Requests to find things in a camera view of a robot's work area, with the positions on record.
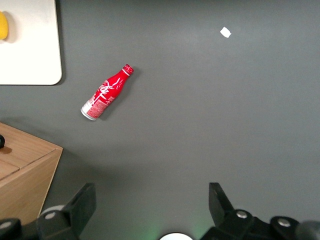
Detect small white paper scrap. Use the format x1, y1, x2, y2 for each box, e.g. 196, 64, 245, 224
219, 26, 232, 39

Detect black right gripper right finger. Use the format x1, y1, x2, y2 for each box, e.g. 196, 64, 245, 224
208, 182, 255, 240

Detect yellow lemon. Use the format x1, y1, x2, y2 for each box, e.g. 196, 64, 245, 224
0, 11, 10, 41

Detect red coke bottle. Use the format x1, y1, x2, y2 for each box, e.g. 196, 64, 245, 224
80, 63, 135, 122

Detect light wooden box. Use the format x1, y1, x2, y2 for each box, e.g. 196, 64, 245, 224
0, 121, 64, 226

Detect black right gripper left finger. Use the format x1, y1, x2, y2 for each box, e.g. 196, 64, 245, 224
36, 182, 97, 240

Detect cream white plastic tray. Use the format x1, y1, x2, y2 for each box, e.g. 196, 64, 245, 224
0, 0, 63, 86

